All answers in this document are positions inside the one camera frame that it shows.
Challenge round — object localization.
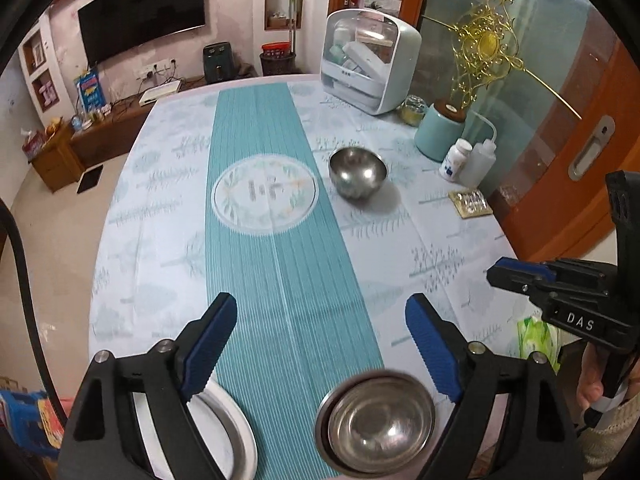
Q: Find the pink steel-lined bowl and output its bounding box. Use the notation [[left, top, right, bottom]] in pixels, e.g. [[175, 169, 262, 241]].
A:
[[314, 370, 438, 479]]

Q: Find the teal printed tablecloth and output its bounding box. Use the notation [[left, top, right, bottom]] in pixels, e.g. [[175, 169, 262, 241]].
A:
[[89, 74, 526, 480]]

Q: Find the white round plate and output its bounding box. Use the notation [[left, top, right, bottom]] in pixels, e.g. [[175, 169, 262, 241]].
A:
[[132, 377, 258, 480]]

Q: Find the clear squeeze bottle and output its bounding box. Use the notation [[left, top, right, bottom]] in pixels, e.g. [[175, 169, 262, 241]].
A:
[[457, 112, 501, 188]]

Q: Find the wooden glass sliding door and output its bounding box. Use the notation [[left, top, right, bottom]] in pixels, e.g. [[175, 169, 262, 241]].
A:
[[330, 0, 640, 266]]

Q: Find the person's right forearm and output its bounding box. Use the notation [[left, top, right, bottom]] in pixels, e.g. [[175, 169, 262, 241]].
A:
[[575, 392, 640, 471]]

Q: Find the person's right hand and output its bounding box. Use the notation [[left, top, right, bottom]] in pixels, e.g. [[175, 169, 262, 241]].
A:
[[575, 342, 611, 407]]

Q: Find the blue printed box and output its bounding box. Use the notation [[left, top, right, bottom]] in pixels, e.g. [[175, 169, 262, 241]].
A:
[[74, 71, 103, 111]]

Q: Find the wooden television cabinet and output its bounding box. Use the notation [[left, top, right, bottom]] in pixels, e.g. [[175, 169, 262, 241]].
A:
[[30, 77, 211, 193]]

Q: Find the silver door handle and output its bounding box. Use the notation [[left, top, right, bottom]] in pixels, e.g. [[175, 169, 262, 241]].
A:
[[568, 115, 615, 181]]

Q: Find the white countertop storage cabinet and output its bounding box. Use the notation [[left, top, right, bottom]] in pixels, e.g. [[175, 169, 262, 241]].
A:
[[320, 8, 422, 116]]

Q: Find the black wall television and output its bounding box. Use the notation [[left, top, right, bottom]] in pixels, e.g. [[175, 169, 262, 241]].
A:
[[77, 0, 207, 66]]

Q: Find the white wall cubby shelf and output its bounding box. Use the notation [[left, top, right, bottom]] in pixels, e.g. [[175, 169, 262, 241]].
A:
[[20, 12, 62, 113]]

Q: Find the colourful printed bag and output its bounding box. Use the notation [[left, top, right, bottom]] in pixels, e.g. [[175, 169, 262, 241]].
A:
[[0, 387, 63, 458]]

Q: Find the teal ceramic jar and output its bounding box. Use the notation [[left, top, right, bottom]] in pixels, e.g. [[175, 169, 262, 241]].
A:
[[414, 100, 468, 162]]

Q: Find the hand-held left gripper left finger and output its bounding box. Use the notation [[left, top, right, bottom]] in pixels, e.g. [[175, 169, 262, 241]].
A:
[[59, 291, 238, 480]]

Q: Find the white router box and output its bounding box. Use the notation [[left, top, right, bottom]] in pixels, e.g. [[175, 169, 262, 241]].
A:
[[138, 80, 181, 106]]

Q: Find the dark green air fryer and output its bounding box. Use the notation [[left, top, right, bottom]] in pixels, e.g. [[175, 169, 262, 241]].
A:
[[202, 42, 232, 83]]

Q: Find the gold blister pack tray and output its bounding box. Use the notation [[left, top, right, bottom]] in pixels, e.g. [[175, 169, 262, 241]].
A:
[[448, 189, 493, 220]]

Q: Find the white pill bottle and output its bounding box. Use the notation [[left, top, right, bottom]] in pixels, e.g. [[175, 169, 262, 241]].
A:
[[439, 139, 473, 182]]

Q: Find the gold wire ornament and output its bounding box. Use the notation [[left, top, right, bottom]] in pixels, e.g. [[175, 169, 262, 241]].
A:
[[422, 0, 583, 121]]

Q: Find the green tissue packet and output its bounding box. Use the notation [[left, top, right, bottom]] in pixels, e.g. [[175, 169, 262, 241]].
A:
[[516, 316, 561, 366]]

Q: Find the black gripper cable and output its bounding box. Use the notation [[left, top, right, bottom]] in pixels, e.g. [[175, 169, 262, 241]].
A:
[[0, 200, 68, 426]]

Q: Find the white wall socket row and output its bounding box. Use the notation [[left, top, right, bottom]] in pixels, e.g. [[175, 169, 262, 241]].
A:
[[134, 57, 178, 78]]

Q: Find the small glass jar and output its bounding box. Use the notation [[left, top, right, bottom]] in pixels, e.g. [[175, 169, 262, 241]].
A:
[[400, 94, 430, 127]]

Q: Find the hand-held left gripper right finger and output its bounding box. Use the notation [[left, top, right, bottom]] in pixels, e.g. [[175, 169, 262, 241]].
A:
[[405, 293, 585, 480]]

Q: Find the black bathroom scale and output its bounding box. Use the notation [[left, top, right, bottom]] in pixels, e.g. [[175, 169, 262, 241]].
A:
[[75, 167, 103, 195]]

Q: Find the stainless steel bowl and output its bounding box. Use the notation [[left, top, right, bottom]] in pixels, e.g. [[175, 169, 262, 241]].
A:
[[327, 373, 436, 463], [328, 147, 388, 201]]

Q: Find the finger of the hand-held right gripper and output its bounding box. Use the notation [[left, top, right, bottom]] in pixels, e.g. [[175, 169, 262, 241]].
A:
[[486, 266, 552, 307], [495, 256, 557, 282]]

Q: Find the dark basket with red lid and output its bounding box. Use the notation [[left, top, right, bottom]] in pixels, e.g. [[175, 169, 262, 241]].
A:
[[260, 41, 297, 77]]

